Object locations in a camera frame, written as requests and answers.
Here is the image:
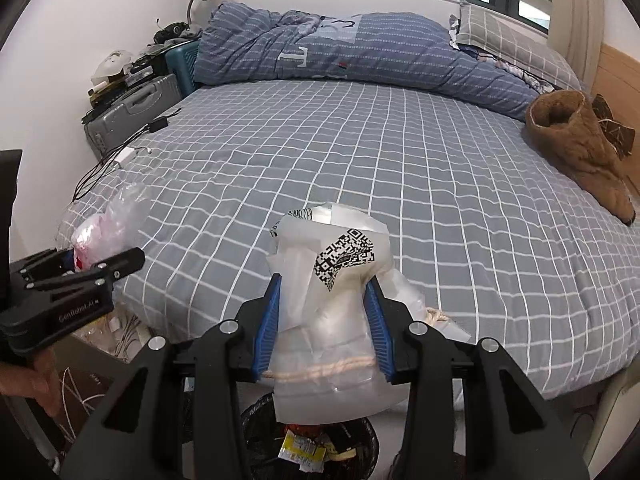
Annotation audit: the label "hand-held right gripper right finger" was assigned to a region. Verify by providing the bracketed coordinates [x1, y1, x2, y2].
[362, 280, 591, 480]

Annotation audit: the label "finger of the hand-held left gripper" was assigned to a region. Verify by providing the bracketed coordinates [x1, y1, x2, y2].
[19, 249, 76, 286]
[25, 247, 146, 294]

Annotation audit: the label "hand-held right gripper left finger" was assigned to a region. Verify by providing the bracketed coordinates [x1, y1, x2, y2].
[60, 272, 283, 480]

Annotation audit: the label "red and white plastic wrapper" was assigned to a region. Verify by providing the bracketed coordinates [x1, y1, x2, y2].
[60, 182, 151, 273]

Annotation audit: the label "clear plastic bag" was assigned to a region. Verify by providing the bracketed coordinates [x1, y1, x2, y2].
[266, 202, 473, 423]

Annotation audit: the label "black trash bin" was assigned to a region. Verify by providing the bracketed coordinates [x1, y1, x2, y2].
[240, 392, 381, 480]

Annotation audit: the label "person's left hand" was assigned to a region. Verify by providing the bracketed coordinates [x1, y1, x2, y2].
[0, 350, 63, 418]

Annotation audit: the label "black panel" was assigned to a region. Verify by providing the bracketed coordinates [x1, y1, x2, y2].
[0, 150, 23, 271]

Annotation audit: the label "brown cardboard box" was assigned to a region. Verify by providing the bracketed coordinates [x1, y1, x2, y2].
[56, 360, 112, 437]

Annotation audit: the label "white charger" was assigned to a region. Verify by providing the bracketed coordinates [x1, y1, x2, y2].
[112, 147, 142, 169]

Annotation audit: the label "orange wrapper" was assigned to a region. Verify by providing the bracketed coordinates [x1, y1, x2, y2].
[285, 422, 331, 441]

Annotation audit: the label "bed with grey checked sheet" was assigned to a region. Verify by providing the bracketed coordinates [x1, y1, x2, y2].
[55, 80, 640, 411]

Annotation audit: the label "grey hard suitcase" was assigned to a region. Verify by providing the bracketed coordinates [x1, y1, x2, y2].
[82, 74, 182, 163]

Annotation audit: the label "dark clutter pile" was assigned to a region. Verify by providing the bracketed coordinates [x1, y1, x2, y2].
[87, 55, 168, 107]

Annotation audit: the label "white mask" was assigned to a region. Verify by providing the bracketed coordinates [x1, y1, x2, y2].
[91, 49, 132, 86]

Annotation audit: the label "black headphones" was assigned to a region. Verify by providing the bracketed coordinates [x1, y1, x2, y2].
[152, 21, 191, 45]

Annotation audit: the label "brown fuzzy garment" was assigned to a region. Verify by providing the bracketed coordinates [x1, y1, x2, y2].
[525, 90, 637, 226]

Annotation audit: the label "blue striped quilt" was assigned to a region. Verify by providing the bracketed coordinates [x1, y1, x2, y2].
[192, 2, 543, 121]

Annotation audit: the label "dark patterned pillow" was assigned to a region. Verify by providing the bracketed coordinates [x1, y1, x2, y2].
[450, 42, 553, 95]

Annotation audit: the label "grey checked pillow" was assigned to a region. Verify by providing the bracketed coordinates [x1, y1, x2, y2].
[455, 2, 583, 91]

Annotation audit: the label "wooden headboard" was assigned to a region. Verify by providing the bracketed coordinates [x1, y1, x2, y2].
[590, 42, 640, 131]

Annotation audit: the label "tangled white cables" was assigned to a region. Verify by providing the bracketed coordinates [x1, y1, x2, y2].
[75, 310, 151, 367]

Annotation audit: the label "black cable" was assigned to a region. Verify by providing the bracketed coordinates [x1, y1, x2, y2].
[72, 130, 151, 203]

